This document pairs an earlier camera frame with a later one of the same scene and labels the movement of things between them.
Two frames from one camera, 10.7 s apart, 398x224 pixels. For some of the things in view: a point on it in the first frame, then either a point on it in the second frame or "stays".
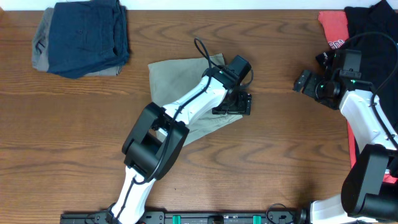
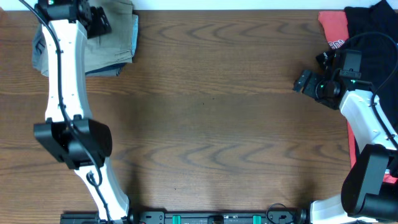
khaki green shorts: x=168 y=78 → x=115 y=46
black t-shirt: x=373 y=30 stays
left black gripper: x=235 y=104 → x=97 y=22
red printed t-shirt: x=334 y=25 stays
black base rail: x=209 y=217 stays
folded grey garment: x=41 y=45 stays
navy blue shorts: x=86 y=37 → x=112 y=70
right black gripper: x=303 y=84 stays
